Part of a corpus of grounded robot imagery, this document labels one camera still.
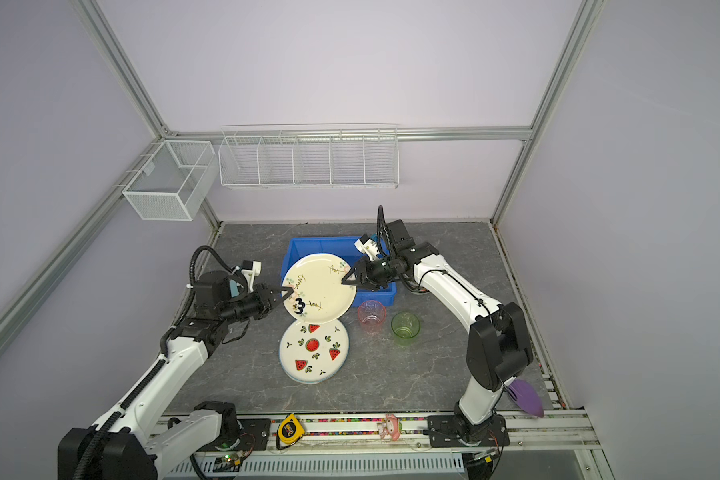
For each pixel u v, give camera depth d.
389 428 0.72
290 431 0.73
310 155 1.00
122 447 0.38
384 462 0.71
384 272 0.71
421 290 0.59
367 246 0.77
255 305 0.70
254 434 0.74
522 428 0.76
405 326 0.91
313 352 0.85
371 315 0.94
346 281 0.77
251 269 0.74
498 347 0.45
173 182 0.95
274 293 0.74
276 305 0.74
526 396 0.78
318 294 0.77
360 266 0.71
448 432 0.74
